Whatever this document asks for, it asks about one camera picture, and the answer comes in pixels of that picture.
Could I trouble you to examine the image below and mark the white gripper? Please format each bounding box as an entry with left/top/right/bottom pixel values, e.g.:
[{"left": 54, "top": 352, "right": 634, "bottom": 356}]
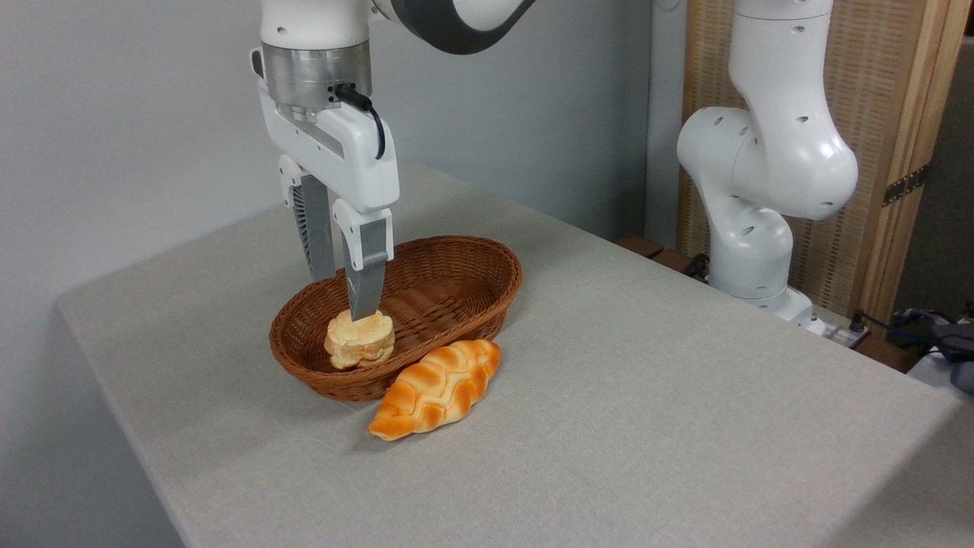
[{"left": 251, "top": 49, "right": 401, "bottom": 322}]

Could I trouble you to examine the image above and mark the round pale bread roll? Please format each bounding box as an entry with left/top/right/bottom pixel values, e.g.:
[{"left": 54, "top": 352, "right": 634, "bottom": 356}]
[{"left": 324, "top": 308, "right": 396, "bottom": 371}]

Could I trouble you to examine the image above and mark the braided golden bread loaf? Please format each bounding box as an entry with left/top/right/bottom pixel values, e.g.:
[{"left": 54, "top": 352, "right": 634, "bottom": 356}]
[{"left": 368, "top": 339, "right": 501, "bottom": 441}]

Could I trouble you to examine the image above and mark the brown wicker oval basket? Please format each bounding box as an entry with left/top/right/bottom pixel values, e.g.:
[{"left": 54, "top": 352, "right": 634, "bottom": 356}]
[{"left": 269, "top": 235, "right": 524, "bottom": 403}]

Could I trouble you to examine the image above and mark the brown wooden board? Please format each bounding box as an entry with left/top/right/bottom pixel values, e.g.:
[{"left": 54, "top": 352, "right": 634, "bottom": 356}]
[{"left": 615, "top": 234, "right": 711, "bottom": 284}]

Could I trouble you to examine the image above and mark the grey tablecloth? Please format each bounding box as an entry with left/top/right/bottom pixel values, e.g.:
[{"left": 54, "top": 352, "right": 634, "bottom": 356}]
[{"left": 57, "top": 162, "right": 974, "bottom": 548}]

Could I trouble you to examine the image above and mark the wooden woven folding screen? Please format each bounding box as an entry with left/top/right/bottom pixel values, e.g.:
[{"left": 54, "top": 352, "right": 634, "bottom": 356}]
[{"left": 676, "top": 0, "right": 974, "bottom": 330}]

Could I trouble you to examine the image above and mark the dark metal screen hinge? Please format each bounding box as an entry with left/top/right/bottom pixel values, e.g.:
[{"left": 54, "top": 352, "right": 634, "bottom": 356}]
[{"left": 882, "top": 163, "right": 931, "bottom": 208}]

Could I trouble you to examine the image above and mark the grey fabric object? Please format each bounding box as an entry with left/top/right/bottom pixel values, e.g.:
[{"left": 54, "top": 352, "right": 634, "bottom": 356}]
[{"left": 934, "top": 323, "right": 974, "bottom": 395}]

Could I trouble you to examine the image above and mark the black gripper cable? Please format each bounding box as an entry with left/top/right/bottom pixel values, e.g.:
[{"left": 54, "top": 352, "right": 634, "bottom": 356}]
[{"left": 334, "top": 83, "right": 387, "bottom": 161}]

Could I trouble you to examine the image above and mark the black and blue cable bundle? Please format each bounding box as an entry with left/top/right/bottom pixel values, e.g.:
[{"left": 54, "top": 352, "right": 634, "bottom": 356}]
[{"left": 850, "top": 307, "right": 974, "bottom": 360}]

